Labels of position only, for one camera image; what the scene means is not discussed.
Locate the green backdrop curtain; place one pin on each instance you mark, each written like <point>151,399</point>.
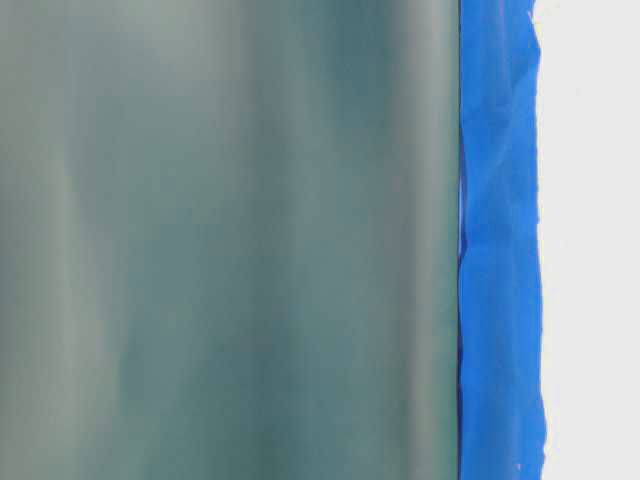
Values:
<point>229,239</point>

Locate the blue table cloth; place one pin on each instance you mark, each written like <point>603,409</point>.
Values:
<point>502,424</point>

